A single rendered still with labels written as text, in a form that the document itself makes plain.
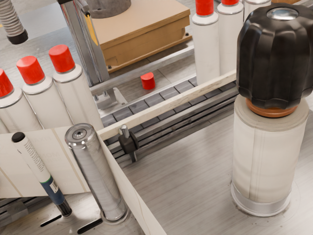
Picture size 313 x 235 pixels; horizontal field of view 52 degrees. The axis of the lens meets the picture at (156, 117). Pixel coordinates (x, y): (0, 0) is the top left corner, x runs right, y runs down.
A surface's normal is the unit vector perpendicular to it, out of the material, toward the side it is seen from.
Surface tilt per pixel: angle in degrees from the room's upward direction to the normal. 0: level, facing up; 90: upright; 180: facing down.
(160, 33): 90
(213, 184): 0
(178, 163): 0
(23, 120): 90
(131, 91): 0
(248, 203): 90
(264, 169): 87
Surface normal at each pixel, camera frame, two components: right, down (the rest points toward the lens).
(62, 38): -0.15, -0.72
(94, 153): 0.71, 0.40
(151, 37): 0.48, 0.55
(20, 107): 0.86, 0.24
